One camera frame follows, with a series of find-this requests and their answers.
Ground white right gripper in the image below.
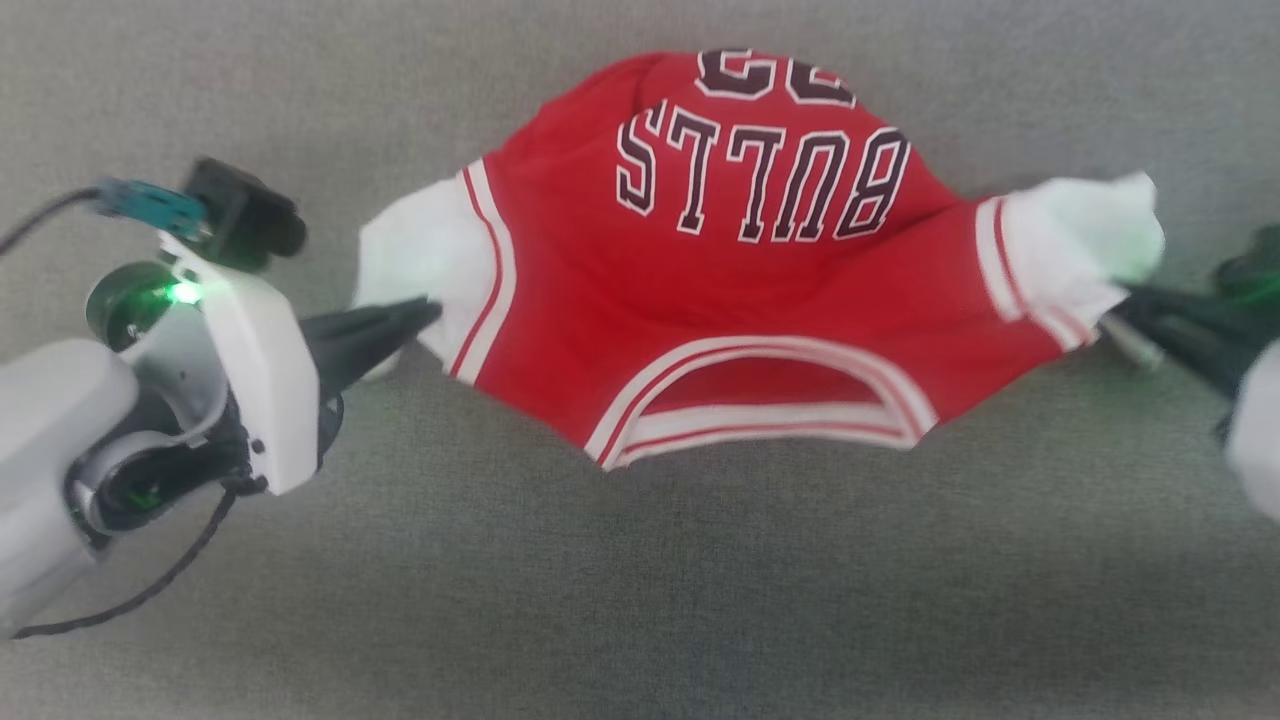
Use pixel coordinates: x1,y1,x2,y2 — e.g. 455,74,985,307
1108,284,1280,523

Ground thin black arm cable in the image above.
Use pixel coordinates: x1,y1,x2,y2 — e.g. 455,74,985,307
8,478,269,641

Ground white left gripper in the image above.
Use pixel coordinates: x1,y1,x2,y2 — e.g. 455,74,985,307
158,233,443,497

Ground black cable with teal plug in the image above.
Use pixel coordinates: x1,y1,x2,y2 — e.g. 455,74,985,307
0,178,208,256

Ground red Bulls basketball jersey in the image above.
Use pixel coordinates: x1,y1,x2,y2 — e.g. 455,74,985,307
352,48,1167,473

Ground grey fabric sofa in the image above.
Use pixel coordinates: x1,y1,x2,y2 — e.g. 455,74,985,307
0,0,1280,720

